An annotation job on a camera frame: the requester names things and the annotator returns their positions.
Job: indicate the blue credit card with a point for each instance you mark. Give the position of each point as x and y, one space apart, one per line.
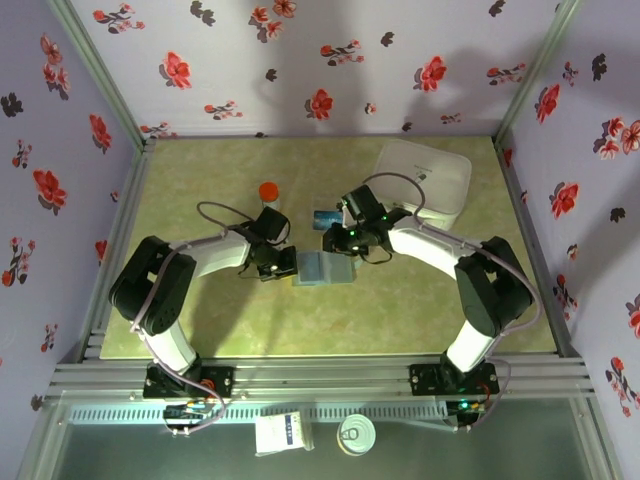
327 219

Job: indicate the pale blue clear card holder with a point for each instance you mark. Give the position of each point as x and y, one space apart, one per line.
325 270

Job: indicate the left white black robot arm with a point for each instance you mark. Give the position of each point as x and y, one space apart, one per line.
150 290

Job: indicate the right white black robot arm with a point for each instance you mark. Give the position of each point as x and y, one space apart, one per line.
492 290

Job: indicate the red-capped bottle with orange label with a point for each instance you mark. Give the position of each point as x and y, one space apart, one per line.
269 191

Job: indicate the white plastic lidded container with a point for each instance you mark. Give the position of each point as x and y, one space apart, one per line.
425 170

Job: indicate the white carton with blue print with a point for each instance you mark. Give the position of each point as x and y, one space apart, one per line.
277 434

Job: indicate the small controller circuit board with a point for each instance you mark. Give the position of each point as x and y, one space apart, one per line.
187 414
467 409

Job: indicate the silver tin can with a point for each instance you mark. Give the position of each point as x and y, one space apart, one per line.
356 435

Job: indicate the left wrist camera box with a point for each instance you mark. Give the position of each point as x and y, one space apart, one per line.
272 225

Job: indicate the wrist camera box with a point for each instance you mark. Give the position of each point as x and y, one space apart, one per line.
362 202
272 225

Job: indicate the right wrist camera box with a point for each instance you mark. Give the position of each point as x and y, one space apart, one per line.
362 202

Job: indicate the wide aluminium frame rail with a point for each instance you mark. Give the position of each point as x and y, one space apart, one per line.
320 375

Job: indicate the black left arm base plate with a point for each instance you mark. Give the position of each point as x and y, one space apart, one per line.
220 382

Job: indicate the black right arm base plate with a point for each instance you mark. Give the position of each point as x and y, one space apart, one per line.
425 380

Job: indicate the long aluminium frame rail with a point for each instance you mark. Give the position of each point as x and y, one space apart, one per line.
531 240
121 235

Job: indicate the aluminium corner post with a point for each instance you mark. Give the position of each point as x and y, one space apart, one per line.
100 75
530 75

